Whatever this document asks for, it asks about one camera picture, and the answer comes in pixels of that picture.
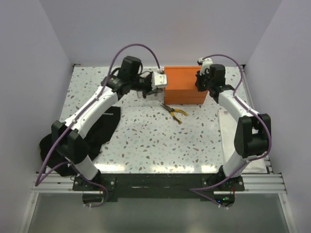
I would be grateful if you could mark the black drawstring fabric bag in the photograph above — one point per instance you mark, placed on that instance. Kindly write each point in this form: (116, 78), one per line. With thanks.
(99, 134)

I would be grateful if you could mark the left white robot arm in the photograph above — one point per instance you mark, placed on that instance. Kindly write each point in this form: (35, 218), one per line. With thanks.
(68, 137)

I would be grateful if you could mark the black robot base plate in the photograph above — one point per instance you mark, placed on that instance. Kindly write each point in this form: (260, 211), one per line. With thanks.
(170, 186)

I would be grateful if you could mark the orange-black long-nose pliers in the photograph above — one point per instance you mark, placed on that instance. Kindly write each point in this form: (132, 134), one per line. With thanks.
(172, 111)

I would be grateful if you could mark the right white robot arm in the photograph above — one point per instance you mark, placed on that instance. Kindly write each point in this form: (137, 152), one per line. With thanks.
(253, 131)

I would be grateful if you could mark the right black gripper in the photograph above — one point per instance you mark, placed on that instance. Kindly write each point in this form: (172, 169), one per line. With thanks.
(199, 78)

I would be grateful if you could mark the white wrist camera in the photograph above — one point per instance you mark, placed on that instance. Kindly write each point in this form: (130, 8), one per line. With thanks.
(159, 80)
(205, 64)

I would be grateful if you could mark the orange storage box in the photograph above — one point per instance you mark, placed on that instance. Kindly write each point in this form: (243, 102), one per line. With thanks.
(181, 87)

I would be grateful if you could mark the aluminium frame rail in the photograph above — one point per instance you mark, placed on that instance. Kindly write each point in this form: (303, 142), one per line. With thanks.
(264, 184)

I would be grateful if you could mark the white folded cloth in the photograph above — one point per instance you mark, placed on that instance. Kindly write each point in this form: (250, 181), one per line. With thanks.
(228, 127)

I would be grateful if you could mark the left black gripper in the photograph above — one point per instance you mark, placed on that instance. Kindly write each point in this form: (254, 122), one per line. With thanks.
(149, 76)

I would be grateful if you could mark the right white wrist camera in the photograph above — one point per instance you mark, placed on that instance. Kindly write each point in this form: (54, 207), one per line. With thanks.
(205, 64)

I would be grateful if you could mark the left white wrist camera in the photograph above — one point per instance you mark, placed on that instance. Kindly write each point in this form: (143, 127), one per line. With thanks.
(159, 80)

